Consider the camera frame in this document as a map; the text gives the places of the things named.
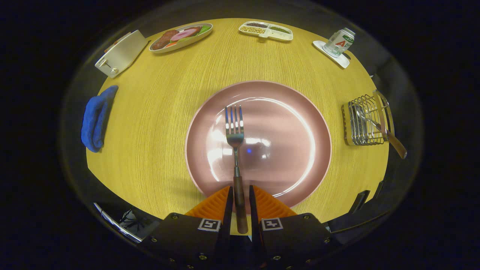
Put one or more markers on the pink round plate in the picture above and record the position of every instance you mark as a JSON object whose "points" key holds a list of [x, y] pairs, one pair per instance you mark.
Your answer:
{"points": [[285, 150]]}

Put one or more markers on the white toaster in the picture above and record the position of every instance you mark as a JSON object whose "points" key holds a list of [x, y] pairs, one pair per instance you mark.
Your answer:
{"points": [[122, 56]]}

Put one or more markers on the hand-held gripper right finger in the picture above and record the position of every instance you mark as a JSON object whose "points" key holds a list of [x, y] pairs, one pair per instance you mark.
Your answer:
{"points": [[296, 240]]}

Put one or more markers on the brown toast slice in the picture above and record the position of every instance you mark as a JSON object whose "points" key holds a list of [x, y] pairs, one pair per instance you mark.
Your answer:
{"points": [[125, 36], [112, 44]]}

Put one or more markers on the white plastic drink bottle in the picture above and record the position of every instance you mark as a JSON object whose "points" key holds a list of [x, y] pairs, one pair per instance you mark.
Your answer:
{"points": [[339, 43]]}

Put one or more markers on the white divided dish of beans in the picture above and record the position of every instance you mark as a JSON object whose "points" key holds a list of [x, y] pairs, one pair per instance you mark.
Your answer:
{"points": [[268, 33]]}

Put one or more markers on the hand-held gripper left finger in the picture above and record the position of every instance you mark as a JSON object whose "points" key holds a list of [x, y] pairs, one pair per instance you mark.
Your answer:
{"points": [[187, 240]]}

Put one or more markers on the white oval plate of food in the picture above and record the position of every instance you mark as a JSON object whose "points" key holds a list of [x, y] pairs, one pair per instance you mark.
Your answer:
{"points": [[180, 37]]}

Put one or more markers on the white square coaster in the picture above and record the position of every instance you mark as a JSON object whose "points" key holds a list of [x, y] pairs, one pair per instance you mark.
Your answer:
{"points": [[339, 60]]}

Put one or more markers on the black table bracket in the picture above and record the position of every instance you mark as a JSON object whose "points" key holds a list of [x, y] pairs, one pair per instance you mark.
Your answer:
{"points": [[359, 201], [379, 189]]}

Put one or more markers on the blue cloth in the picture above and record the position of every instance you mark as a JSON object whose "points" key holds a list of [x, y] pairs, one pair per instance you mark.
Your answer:
{"points": [[95, 120]]}

